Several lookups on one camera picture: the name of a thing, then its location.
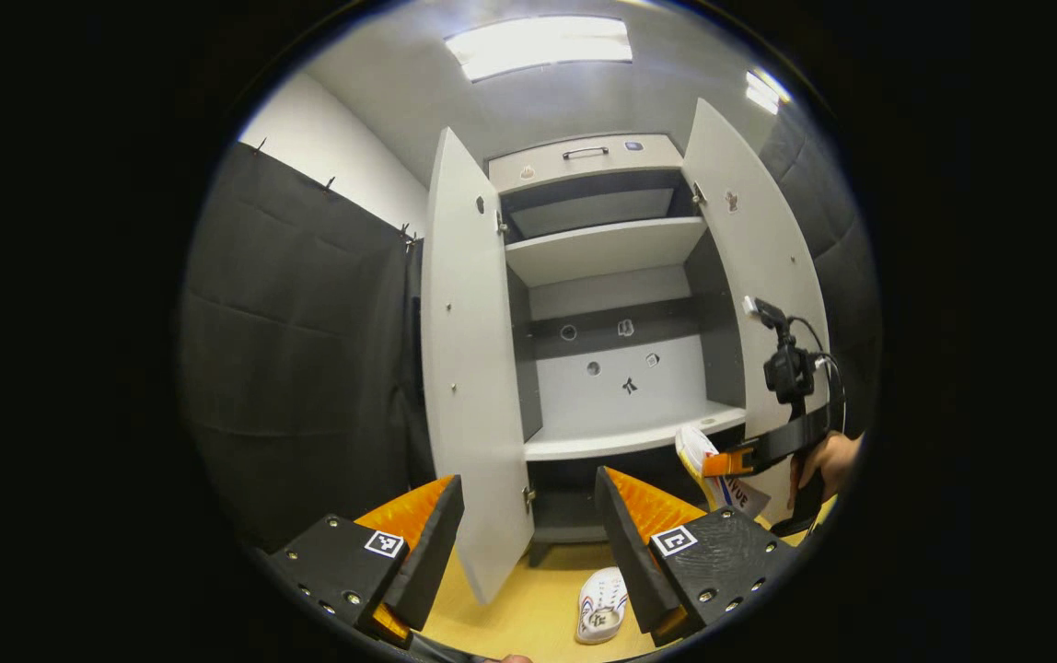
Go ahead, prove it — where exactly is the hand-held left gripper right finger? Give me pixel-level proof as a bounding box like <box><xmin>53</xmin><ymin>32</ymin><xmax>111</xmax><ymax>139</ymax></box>
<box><xmin>595</xmin><ymin>465</ymin><xmax>801</xmax><ymax>646</ymax></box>

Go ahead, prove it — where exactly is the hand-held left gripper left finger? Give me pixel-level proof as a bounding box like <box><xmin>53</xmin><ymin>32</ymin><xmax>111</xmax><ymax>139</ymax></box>
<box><xmin>266</xmin><ymin>474</ymin><xmax>465</xmax><ymax>650</ymax></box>

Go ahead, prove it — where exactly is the white striped shoe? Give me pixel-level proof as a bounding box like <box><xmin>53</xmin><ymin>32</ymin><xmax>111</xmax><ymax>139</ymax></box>
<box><xmin>674</xmin><ymin>424</ymin><xmax>772</xmax><ymax>521</ymax></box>
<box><xmin>575</xmin><ymin>566</ymin><xmax>629</xmax><ymax>646</ymax></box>

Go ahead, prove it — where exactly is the grey shoe cabinet door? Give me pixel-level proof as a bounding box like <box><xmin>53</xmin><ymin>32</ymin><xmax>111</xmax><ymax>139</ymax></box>
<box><xmin>680</xmin><ymin>99</ymin><xmax>831</xmax><ymax>526</ymax></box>
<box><xmin>420</xmin><ymin>127</ymin><xmax>536</xmax><ymax>606</ymax></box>

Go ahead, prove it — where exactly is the grey shoe cabinet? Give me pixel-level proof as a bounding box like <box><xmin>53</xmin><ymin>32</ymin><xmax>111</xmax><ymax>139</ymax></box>
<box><xmin>489</xmin><ymin>134</ymin><xmax>750</xmax><ymax>567</ymax></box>

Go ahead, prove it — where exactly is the large ceiling light panel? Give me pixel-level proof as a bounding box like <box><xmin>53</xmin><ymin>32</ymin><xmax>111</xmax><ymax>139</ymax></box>
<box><xmin>444</xmin><ymin>16</ymin><xmax>633</xmax><ymax>82</ymax></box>

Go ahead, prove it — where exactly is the black cable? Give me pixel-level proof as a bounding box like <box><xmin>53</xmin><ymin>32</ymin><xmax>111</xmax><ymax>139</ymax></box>
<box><xmin>791</xmin><ymin>318</ymin><xmax>847</xmax><ymax>434</ymax></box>

